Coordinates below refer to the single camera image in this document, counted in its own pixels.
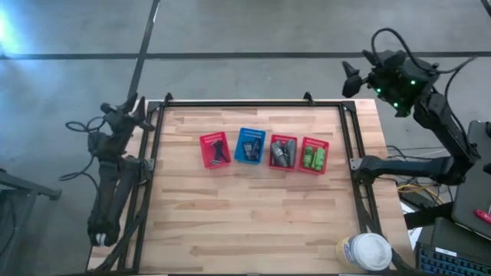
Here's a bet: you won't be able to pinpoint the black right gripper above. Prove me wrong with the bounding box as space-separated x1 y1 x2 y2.
341 48 440 118

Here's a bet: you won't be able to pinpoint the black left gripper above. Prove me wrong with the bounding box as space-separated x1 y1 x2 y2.
100 93 156 136

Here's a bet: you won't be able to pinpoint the green battery packs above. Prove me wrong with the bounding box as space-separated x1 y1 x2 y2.
302 146 314 169

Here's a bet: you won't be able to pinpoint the red plastic basket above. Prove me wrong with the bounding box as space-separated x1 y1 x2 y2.
199 131 232 170
298 136 331 176
268 133 298 172

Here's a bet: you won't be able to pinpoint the blue plastic basket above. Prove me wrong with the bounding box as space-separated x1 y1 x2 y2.
233 126 267 166

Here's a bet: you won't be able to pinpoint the black floor stand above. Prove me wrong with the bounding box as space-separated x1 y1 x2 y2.
0 164 63 276

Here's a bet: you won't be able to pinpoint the grey laptop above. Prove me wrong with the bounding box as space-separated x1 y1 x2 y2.
451 120 491 241

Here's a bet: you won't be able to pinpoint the white-lidded wipes canister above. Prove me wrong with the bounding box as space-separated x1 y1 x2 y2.
335 232 393 271

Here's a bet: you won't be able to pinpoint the black mesh computer case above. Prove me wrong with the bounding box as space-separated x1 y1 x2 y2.
414 216 491 276

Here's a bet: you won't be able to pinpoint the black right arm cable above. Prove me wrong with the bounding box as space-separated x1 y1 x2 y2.
370 27 479 76

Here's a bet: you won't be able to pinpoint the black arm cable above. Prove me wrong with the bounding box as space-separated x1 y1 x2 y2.
370 27 479 76
58 117 107 182

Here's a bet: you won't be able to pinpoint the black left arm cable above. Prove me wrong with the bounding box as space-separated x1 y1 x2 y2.
58 117 107 182

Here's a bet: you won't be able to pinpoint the black aluminium table frame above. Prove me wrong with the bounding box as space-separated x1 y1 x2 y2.
86 91 419 276

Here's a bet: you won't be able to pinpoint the yellow cable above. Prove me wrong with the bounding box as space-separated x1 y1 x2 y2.
397 183 447 205

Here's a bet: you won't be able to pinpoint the red-handled tool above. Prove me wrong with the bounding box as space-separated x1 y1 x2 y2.
473 209 491 225

